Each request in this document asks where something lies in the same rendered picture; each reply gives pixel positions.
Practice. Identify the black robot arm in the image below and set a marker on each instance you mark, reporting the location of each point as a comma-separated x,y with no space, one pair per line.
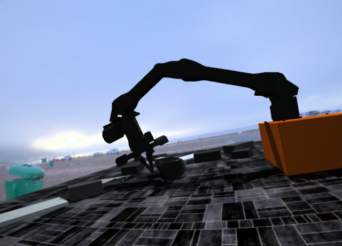
272,85

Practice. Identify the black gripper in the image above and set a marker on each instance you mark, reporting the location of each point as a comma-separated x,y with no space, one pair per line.
137,156

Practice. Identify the dark grey controller unit with green switches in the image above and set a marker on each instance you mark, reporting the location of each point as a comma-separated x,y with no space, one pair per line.
171,167

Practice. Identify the white flat rectangular sheet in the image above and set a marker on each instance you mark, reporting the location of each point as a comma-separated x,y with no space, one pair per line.
187,157

